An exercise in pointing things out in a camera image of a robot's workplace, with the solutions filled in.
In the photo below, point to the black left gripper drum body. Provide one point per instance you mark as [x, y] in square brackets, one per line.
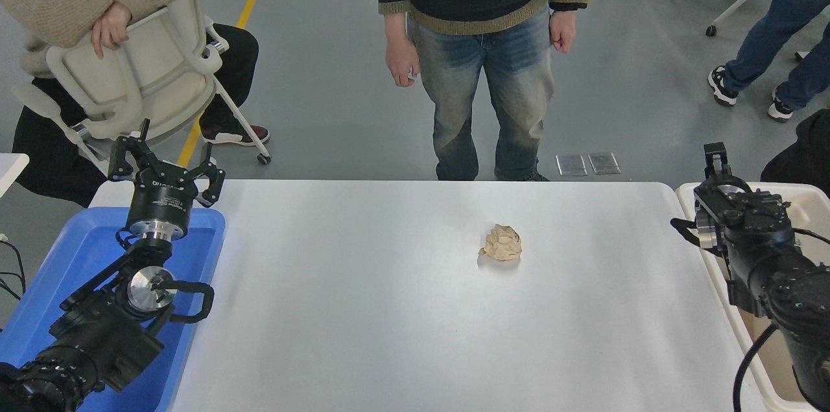
[161, 201]

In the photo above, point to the tan paper ball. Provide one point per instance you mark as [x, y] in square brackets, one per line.
[502, 243]

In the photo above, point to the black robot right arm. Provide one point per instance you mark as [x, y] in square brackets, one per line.
[778, 269]

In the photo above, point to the person's left hand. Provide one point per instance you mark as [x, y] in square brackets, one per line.
[111, 26]
[563, 29]

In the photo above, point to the person's right hand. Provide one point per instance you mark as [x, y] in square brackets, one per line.
[402, 55]

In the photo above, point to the white plastic wheeled chair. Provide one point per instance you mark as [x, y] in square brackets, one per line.
[155, 68]

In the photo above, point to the person in black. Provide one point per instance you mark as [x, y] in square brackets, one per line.
[804, 159]

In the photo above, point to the blue plastic tray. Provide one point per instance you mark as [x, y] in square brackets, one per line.
[78, 243]

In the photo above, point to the large pale plastic bin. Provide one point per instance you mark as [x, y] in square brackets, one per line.
[807, 204]

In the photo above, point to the metal floor plate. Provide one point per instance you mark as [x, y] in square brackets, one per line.
[604, 163]
[571, 165]

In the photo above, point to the small white side table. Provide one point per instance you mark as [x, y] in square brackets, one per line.
[10, 169]

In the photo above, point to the white chair base leg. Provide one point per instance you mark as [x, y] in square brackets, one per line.
[802, 56]

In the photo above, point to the person with black white sneakers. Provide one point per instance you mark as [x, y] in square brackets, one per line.
[778, 23]

